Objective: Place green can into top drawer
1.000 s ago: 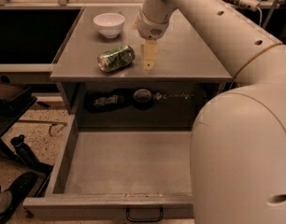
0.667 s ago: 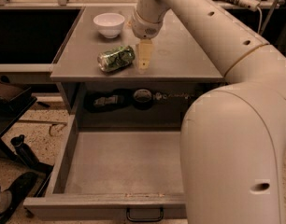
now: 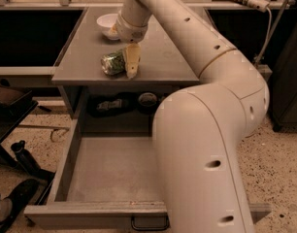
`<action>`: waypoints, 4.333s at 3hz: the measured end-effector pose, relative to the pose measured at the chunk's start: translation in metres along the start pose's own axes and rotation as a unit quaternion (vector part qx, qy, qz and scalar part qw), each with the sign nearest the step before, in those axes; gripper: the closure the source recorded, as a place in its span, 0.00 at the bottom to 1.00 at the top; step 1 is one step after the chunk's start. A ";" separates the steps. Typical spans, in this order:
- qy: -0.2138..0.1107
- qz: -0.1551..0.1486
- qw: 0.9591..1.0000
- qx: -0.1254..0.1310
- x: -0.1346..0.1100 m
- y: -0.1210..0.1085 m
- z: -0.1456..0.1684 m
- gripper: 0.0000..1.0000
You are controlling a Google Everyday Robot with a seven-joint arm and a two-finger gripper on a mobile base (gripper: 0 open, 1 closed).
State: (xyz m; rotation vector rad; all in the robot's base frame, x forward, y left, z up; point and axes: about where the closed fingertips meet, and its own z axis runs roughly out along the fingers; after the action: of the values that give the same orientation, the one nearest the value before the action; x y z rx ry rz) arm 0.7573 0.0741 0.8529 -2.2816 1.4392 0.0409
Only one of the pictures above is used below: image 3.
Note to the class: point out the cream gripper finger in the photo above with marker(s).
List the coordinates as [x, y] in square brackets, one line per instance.
[132, 56]
[113, 32]

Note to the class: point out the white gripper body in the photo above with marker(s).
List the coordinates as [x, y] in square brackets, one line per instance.
[131, 33]

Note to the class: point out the green soda can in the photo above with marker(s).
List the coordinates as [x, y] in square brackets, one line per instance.
[113, 63]

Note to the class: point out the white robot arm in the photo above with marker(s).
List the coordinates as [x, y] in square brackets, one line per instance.
[196, 130]

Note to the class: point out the open grey top drawer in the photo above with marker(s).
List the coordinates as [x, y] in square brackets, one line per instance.
[106, 177]

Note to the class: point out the white ceramic bowl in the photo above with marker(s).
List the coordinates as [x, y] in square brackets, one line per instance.
[105, 22]

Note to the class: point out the roll of tape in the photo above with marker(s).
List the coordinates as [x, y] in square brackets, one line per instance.
[147, 103]

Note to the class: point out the black bag under cabinet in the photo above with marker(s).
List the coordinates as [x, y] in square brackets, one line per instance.
[110, 106]

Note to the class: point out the black side table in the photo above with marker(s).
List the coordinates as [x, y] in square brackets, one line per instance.
[16, 104]

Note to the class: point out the black shoe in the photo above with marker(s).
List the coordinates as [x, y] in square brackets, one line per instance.
[15, 202]

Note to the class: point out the grey crossbar rail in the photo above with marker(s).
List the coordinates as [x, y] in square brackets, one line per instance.
[26, 71]

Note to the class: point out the black drawer handle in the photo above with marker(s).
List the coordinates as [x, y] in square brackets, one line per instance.
[150, 223]

